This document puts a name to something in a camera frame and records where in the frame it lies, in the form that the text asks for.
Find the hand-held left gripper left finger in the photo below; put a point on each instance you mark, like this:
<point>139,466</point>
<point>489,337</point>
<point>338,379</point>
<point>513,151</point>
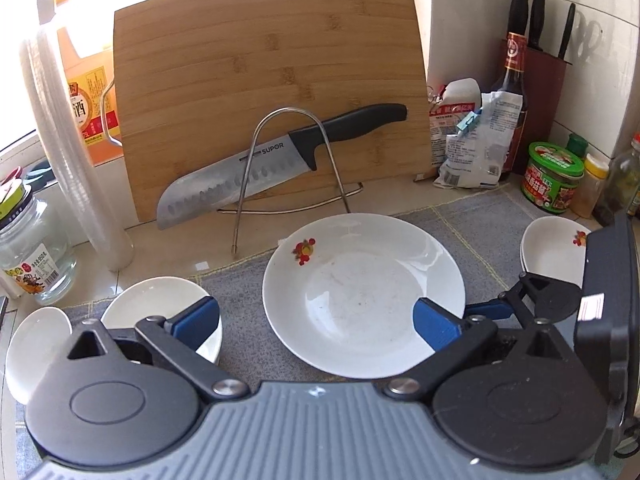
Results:
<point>195,317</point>

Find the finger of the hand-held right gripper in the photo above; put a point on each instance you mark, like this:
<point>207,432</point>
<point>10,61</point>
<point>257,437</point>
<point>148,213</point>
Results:
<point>492,309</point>

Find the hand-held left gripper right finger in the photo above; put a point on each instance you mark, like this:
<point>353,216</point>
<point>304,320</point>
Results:
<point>432,322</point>

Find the white ceramic bowl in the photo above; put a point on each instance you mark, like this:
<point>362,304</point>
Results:
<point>35,350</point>
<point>150,300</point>

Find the small white bowl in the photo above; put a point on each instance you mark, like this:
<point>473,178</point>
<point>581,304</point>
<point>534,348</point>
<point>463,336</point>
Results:
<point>550,250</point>

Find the grey checked dish mat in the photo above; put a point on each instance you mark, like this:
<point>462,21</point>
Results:
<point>480,230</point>

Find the green lid sauce jar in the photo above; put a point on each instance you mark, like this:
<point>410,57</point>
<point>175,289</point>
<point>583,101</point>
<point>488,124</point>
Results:
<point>550,185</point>

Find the yellow lid spice jar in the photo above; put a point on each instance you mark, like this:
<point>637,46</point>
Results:
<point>592,185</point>

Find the clear bottle with red cap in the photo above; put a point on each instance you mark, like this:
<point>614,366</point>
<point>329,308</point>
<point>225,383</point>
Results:
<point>625,180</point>

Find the white printed plastic bag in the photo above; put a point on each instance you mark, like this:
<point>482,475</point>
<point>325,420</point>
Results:
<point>482,150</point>

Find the clear glass jar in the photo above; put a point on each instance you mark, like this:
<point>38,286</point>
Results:
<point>35,255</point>

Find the green capped small jar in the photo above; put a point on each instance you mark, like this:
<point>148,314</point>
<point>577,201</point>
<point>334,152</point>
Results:
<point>577,145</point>

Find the white red printed bag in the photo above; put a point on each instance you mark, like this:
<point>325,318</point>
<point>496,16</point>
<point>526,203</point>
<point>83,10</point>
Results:
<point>445,130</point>

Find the large plastic wrap roll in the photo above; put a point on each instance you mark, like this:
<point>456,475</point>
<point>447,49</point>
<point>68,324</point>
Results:
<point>80,170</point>

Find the blue clip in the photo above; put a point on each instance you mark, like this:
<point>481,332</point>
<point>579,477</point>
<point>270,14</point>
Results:
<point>467,122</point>

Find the dark red knife block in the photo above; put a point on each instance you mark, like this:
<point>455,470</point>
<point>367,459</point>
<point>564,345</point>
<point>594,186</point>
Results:
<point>545,110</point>

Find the grey blue lid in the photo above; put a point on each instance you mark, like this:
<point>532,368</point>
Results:
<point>37,172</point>

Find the black binder clip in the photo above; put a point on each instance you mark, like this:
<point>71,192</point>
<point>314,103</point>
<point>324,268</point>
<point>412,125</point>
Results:
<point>435,95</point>

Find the dark soy sauce bottle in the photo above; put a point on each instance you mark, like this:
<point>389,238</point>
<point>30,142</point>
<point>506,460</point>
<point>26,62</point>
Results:
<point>512,75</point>

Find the orange cooking oil jug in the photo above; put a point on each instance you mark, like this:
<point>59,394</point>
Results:
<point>85,100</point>

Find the bamboo cutting board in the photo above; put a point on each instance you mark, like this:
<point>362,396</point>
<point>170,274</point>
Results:
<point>250,60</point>

